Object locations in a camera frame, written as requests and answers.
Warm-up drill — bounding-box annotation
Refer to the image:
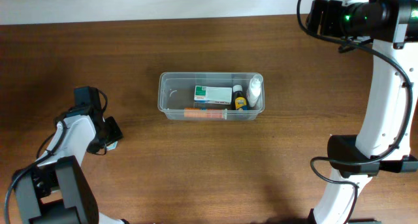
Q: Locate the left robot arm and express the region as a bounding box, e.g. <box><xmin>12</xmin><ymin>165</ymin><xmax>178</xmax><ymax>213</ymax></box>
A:
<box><xmin>4</xmin><ymin>86</ymin><xmax>127</xmax><ymax>224</ymax></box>

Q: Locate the orange tablet tube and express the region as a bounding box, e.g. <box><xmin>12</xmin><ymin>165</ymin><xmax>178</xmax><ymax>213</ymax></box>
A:
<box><xmin>184</xmin><ymin>108</ymin><xmax>227</xmax><ymax>120</ymax></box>

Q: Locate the white spray bottle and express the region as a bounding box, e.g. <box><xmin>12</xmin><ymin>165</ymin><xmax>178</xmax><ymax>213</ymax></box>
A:
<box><xmin>246</xmin><ymin>74</ymin><xmax>263</xmax><ymax>108</ymax></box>

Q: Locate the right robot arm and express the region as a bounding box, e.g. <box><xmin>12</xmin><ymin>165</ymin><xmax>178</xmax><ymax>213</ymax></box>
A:
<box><xmin>298</xmin><ymin>0</ymin><xmax>417</xmax><ymax>223</ymax></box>

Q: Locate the clear plastic container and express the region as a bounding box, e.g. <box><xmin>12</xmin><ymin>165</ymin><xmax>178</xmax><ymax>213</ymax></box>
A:
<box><xmin>158</xmin><ymin>72</ymin><xmax>265</xmax><ymax>121</ymax></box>

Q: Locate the white green medicine box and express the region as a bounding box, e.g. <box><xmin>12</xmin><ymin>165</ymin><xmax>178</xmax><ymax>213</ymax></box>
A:
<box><xmin>194</xmin><ymin>86</ymin><xmax>233</xmax><ymax>105</ymax></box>

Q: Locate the dark dropper bottle white cap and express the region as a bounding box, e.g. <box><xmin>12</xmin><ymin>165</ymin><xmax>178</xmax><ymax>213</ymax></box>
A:
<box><xmin>232</xmin><ymin>85</ymin><xmax>248</xmax><ymax>110</ymax></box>

